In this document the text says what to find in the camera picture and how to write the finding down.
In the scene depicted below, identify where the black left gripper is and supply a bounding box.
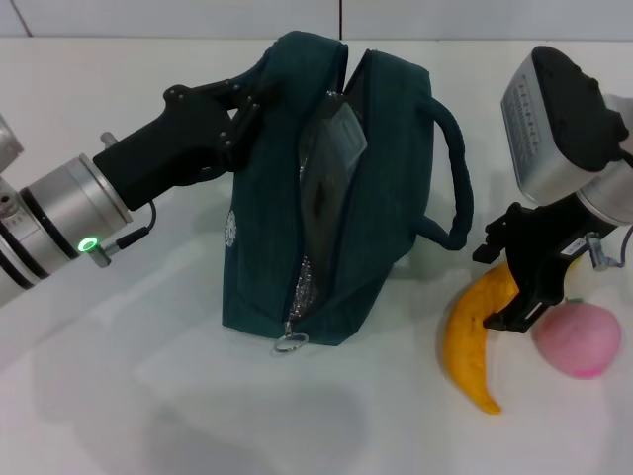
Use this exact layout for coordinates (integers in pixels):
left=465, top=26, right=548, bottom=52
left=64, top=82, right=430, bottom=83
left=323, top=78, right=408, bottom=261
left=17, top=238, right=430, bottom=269
left=92, top=76, right=266, bottom=210

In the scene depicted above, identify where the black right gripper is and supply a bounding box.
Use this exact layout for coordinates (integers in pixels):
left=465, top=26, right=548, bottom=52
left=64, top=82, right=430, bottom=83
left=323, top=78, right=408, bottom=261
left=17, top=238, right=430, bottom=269
left=472, top=195, right=595, bottom=334

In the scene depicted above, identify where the yellow banana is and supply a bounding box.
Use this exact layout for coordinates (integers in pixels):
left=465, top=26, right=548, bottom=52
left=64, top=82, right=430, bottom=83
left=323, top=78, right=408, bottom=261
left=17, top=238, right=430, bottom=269
left=442, top=251, right=592, bottom=416

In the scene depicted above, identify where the pink toy peach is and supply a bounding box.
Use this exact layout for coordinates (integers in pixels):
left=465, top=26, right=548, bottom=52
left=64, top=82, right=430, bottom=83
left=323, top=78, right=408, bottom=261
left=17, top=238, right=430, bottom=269
left=531, top=296, right=622, bottom=380

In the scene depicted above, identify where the clear plastic lunch box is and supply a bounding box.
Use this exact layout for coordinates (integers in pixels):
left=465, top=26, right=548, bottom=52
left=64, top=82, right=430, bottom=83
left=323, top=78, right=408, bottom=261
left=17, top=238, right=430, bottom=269
left=298, top=91, right=370, bottom=278

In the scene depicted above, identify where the dark teal fabric lunch bag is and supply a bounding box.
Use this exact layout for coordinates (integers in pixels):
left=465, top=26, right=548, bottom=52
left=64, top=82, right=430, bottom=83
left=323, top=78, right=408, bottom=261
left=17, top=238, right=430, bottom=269
left=220, top=30, right=475, bottom=347

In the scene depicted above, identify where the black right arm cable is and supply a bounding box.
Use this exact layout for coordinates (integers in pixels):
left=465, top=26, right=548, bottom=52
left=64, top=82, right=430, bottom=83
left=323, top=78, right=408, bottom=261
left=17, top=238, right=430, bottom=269
left=586, top=232, right=633, bottom=273

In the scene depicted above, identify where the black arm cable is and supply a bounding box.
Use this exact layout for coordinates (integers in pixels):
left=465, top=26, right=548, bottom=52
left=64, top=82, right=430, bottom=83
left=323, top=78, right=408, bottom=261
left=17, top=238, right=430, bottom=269
left=586, top=232, right=633, bottom=273
left=91, top=202, right=158, bottom=268

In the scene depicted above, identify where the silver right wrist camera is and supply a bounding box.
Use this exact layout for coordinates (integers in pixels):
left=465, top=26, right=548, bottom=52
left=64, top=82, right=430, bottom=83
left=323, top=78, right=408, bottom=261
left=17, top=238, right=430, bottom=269
left=499, top=45, right=627, bottom=207

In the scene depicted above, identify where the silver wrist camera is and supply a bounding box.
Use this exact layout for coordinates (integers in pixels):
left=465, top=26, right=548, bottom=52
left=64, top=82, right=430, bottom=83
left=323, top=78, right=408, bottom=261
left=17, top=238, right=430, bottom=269
left=0, top=116, right=24, bottom=174
left=499, top=45, right=627, bottom=207

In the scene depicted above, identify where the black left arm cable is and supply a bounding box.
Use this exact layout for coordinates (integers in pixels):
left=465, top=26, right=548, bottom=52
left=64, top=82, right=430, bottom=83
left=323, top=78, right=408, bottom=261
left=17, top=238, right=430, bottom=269
left=91, top=202, right=158, bottom=268

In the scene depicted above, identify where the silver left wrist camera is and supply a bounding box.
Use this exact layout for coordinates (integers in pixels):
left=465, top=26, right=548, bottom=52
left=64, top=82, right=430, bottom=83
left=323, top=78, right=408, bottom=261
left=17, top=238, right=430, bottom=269
left=0, top=116, right=24, bottom=174

